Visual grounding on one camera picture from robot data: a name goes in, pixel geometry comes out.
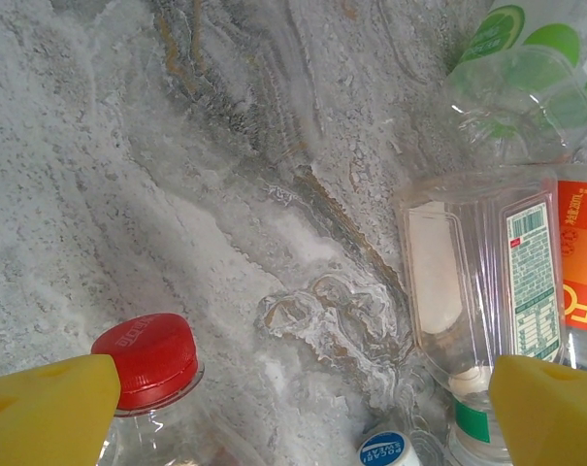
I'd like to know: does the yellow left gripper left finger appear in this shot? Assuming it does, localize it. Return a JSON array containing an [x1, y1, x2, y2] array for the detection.
[[0, 352, 123, 466]]

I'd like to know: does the clear square bottle white label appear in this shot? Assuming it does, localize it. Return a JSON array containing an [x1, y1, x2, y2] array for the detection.
[[394, 173, 573, 466]]

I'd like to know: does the blue label clear plastic bottle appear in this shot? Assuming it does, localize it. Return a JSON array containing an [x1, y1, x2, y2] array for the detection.
[[356, 426, 425, 466]]

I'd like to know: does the green label clear bottle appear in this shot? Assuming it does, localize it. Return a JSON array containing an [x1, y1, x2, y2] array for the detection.
[[442, 0, 587, 164]]

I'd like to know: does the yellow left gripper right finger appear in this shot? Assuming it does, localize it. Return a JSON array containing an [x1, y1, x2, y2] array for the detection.
[[488, 352, 587, 466]]

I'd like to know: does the red cap cola bottle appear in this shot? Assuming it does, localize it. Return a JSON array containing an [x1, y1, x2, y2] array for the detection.
[[89, 313, 255, 466]]

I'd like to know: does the orange label clear bottle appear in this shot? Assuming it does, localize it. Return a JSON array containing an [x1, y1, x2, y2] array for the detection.
[[554, 164, 587, 380]]

